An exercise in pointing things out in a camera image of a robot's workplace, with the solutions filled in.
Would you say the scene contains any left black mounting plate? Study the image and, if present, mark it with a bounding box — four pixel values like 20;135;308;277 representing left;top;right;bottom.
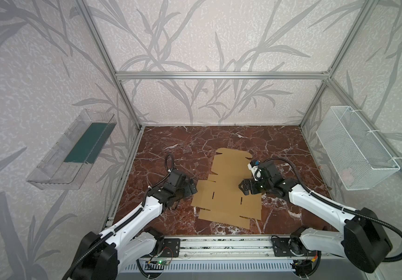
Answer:
147;238;181;258

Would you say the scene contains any green mat in bin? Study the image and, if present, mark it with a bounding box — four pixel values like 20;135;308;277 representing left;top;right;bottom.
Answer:
64;122;116;164

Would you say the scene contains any black mounting plate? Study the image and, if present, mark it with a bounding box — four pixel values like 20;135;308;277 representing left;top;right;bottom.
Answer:
147;238;181;258
270;236;316;259

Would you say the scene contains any aluminium frame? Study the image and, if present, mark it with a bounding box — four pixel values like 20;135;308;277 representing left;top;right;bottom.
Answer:
70;1;402;198

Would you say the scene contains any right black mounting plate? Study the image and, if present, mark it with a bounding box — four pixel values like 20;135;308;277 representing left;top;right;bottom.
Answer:
270;236;316;259

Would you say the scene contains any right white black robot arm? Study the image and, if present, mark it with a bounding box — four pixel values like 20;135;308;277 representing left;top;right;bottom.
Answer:
238;157;402;278

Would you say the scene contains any brown cardboard box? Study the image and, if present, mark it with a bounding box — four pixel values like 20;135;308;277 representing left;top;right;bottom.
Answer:
191;148;262;229

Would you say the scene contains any pink item in basket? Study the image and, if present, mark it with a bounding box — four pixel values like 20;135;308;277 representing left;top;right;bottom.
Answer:
339;168;354;184

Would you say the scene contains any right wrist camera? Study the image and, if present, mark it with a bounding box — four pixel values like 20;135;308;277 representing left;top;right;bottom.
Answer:
248;160;262;181

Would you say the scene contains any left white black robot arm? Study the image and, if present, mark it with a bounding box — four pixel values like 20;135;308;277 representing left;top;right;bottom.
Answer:
63;169;197;280

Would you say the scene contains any white wire mesh basket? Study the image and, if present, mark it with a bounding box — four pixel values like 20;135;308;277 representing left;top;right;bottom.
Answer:
316;106;400;191

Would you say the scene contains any clear plastic wall bin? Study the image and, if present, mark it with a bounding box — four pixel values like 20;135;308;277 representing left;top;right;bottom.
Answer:
26;109;117;190

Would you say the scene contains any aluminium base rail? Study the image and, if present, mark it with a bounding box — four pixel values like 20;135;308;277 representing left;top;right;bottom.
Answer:
116;235;373;261

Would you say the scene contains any green circuit board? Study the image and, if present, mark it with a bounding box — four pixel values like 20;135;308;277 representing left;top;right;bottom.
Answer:
147;258;173;270

